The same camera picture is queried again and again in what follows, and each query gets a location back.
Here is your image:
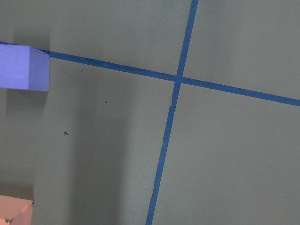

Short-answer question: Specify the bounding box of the purple foam block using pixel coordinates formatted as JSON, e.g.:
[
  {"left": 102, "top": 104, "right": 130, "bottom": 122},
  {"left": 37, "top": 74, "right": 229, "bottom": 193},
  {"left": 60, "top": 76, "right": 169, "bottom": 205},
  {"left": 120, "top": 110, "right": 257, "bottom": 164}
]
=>
[{"left": 0, "top": 44, "right": 50, "bottom": 91}]

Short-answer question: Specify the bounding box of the orange foam block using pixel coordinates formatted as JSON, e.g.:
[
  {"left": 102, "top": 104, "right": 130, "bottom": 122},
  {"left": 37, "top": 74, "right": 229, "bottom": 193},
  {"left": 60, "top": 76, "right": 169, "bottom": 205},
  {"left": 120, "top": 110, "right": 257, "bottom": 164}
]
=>
[{"left": 0, "top": 195, "right": 34, "bottom": 225}]

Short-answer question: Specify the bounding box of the crossing blue tape line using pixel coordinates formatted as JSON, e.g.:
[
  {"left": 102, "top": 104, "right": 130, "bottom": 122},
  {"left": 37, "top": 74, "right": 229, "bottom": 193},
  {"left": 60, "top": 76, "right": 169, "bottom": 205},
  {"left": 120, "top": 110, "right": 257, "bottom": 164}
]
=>
[{"left": 145, "top": 0, "right": 198, "bottom": 225}]

